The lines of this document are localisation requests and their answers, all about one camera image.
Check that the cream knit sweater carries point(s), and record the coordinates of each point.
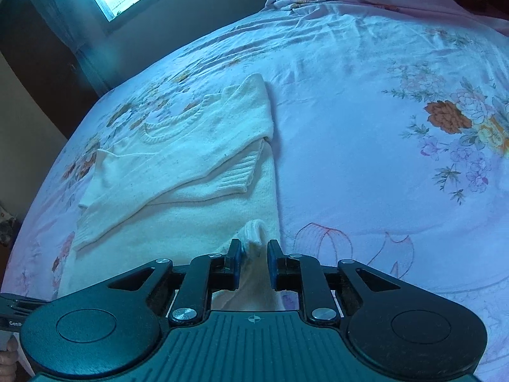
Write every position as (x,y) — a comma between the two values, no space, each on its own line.
(182,188)

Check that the floral pink bed sheet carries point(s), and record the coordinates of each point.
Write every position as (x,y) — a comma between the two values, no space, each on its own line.
(390,146)

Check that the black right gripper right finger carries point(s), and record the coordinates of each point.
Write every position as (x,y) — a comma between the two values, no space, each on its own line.
(389,326)

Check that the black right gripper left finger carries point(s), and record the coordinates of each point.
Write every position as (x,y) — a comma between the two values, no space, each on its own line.
(109,329)

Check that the dark wooden door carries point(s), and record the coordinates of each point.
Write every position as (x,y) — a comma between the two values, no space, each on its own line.
(46,67)

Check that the grey left curtain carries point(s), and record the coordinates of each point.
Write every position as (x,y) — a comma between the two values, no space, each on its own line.
(80,25)

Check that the person's left hand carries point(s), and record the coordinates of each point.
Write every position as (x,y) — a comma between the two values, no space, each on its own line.
(8,361)

